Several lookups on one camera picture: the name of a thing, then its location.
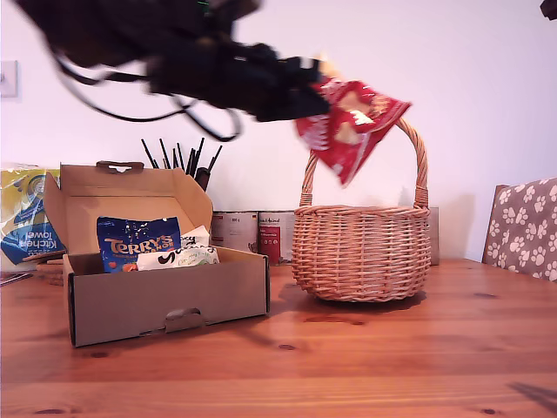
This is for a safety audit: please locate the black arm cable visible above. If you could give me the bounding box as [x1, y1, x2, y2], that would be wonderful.
[54, 51, 197, 124]
[172, 94, 242, 143]

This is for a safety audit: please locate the brown cardboard box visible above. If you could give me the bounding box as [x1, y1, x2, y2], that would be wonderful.
[43, 160, 272, 348]

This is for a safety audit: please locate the woven wicker basket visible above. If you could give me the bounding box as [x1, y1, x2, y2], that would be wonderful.
[291, 116, 433, 304]

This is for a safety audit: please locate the red Maltesers bunnies bag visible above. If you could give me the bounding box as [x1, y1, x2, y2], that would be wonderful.
[295, 54, 413, 190]

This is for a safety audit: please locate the flat printed leaflet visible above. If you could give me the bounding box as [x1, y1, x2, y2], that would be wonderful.
[0, 272, 36, 288]

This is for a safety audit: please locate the chair with paw print cover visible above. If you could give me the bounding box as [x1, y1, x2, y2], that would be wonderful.
[481, 177, 557, 282]

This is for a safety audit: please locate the blue Terry's chocolate bag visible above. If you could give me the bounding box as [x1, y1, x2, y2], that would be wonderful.
[96, 215, 182, 274]

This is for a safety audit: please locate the white Yummy sweets bag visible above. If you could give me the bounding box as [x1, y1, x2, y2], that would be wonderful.
[137, 244, 221, 273]

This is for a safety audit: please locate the white wall switch plate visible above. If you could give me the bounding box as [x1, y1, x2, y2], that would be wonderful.
[0, 59, 20, 101]

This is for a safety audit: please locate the grey tin can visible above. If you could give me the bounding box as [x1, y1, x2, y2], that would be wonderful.
[428, 206, 441, 267]

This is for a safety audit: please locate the dark brown diffuser jar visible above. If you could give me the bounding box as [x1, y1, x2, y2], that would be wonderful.
[194, 165, 212, 193]

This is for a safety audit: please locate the stack of brown coasters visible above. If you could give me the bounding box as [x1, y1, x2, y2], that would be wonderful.
[36, 258, 66, 287]

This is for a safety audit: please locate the kitchen towel pack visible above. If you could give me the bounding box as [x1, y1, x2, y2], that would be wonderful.
[0, 163, 67, 266]

